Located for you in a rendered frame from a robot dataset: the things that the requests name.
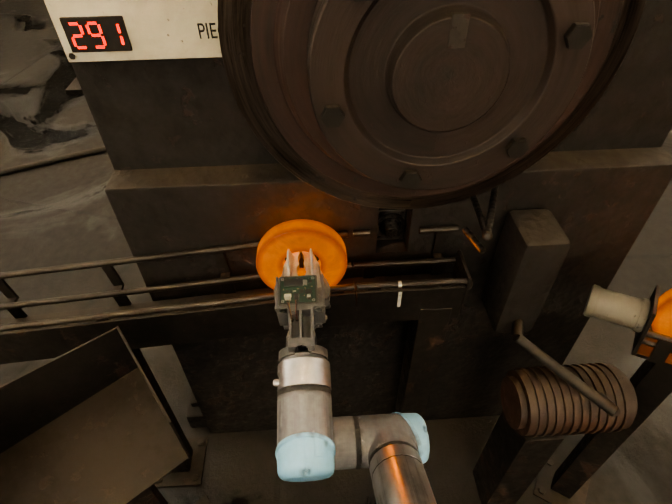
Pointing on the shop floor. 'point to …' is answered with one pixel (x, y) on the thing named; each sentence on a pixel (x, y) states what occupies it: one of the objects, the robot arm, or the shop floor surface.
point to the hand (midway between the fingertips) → (301, 251)
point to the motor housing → (545, 424)
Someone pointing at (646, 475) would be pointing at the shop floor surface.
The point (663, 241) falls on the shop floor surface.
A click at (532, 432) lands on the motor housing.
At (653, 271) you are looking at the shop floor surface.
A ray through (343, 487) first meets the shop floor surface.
